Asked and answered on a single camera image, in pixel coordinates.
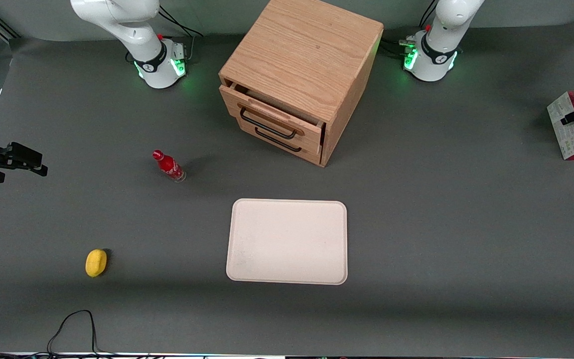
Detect cream plastic tray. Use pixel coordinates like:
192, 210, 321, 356
226, 198, 348, 286

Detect yellow lemon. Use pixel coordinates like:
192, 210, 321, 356
85, 249, 108, 278

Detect red cola bottle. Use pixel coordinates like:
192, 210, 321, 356
152, 150, 187, 183

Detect dark grey table mat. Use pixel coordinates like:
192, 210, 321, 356
0, 20, 574, 356

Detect wooden drawer cabinet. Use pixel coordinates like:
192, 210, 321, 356
219, 0, 384, 168

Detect aluminium frame rail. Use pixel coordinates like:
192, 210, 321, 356
0, 7, 19, 40

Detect black looped table cable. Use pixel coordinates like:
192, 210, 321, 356
48, 310, 99, 356

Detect black left arm base cables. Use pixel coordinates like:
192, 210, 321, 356
379, 11, 434, 58

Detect black right arm base cable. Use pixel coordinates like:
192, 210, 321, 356
157, 5, 204, 63

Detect wooden drawer with black handle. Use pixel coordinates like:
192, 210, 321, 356
240, 125, 323, 167
219, 84, 326, 156

